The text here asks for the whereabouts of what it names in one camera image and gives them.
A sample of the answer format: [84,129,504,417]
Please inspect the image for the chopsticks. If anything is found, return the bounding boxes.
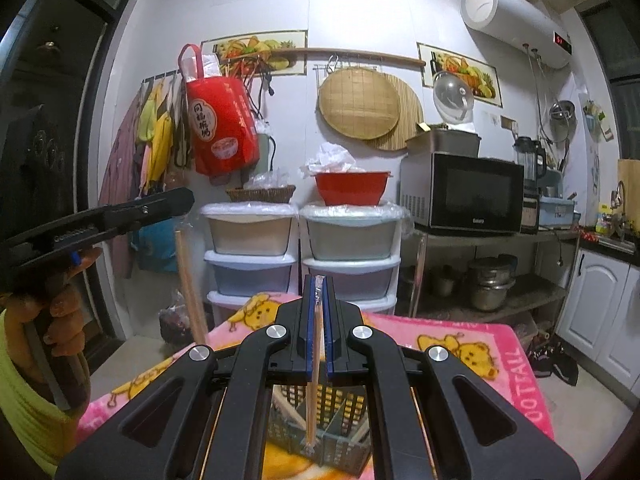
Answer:
[175,228,207,344]

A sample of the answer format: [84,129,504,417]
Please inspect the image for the chopsticks horizontal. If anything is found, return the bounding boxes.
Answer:
[305,275,326,453]

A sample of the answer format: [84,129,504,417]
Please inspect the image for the green sleeve forearm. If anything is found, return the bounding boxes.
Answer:
[1,336,89,479]

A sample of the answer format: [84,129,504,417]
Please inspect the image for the white kitchen cabinets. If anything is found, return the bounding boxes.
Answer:
[555,248,639,398]

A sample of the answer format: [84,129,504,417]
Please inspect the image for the left hand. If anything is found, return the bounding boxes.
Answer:
[2,246,104,386]

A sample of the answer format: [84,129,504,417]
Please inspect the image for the dark green utensil basket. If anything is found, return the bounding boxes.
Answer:
[264,385,372,478]

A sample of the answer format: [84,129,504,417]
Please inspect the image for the black trash bag bin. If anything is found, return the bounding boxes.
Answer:
[158,289,193,349]

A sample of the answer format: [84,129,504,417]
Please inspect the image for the pink cartoon blanket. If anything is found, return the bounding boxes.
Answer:
[58,281,579,479]

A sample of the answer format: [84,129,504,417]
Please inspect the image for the blue hanging bag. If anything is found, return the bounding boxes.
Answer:
[129,219,178,274]

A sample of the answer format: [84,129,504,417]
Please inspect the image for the blue middle drawer bin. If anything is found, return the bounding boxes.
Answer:
[204,250,297,297]

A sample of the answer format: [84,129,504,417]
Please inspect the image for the purple middle drawer bin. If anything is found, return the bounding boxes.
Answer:
[303,256,400,301]

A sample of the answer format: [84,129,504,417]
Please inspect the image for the stainless steel pot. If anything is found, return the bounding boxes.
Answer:
[468,254,518,312]

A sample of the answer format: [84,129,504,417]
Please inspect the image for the yellow hanging cloth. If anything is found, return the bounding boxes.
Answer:
[137,80,174,195]

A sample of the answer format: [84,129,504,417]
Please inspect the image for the metal shelf rack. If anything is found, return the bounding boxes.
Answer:
[408,230,579,321]

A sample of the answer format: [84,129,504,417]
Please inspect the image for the beige top drawer bin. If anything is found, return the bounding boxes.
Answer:
[200,202,298,257]

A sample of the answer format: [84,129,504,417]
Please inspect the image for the green top drawer bin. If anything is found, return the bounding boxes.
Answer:
[299,202,414,262]

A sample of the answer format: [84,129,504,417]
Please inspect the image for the red hanging bag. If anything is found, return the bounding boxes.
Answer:
[178,44,259,177]

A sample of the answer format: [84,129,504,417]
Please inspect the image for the woven wicker basket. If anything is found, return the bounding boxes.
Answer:
[226,185,296,204]

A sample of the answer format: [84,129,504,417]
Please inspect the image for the black microwave oven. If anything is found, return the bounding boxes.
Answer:
[399,152,524,235]

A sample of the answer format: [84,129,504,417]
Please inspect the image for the red plastic basin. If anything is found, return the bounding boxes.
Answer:
[314,171,390,206]

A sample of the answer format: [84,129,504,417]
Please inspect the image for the metal tray on microwave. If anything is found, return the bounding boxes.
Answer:
[406,129,482,157]

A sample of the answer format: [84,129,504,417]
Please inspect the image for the food picture left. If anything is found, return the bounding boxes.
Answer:
[201,29,308,76]

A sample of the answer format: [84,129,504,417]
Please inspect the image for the food picture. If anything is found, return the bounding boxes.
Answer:
[201,29,308,76]
[416,42,503,107]

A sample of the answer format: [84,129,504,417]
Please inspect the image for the black blender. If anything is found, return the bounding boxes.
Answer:
[513,136,547,196]

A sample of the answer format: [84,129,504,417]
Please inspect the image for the round bamboo tray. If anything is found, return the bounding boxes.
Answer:
[318,67,399,141]

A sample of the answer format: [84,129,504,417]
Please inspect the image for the wooden cutting board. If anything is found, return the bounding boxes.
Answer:
[617,159,640,232]

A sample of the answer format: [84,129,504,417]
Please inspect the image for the glass pot lid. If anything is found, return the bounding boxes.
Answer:
[433,72,474,125]

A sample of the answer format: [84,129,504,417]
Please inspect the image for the food picture right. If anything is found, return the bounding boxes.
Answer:
[416,42,503,107]

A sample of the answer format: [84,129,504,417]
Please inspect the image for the white water heater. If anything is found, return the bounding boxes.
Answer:
[460,0,573,70]

